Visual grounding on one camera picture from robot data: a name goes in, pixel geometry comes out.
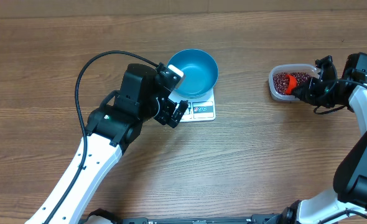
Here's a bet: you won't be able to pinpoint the orange measuring scoop blue handle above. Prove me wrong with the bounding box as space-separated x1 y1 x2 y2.
284 74 297 95

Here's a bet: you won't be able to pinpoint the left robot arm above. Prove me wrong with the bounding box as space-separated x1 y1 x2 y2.
28 63 188 223

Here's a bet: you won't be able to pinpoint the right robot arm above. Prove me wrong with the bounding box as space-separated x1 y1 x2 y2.
268 52 367 224

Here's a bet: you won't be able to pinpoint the white digital kitchen scale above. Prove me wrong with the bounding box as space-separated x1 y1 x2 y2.
169 88 216 123

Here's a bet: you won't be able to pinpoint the blue metal bowl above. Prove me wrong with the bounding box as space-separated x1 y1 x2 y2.
168 49 219 98

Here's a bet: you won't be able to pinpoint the clear plastic container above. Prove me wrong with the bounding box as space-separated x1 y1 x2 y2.
269 63 320 102

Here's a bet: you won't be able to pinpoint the red beans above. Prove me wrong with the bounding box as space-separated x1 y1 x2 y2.
272 72 311 95

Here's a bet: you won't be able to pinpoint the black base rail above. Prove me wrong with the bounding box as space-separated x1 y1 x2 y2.
78 208 282 224

